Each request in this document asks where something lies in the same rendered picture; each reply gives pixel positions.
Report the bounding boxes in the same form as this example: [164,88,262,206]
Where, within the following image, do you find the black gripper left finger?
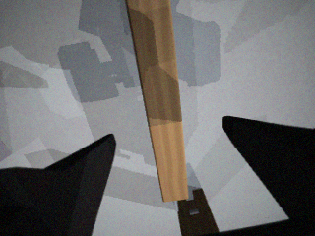
[0,134,116,236]

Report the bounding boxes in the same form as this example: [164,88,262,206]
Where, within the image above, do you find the brown wooden post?
[177,188,220,236]

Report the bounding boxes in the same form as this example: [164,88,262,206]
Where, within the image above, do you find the wooden side rail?
[125,0,188,211]

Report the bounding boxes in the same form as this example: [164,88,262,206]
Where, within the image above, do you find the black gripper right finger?
[222,116,315,218]

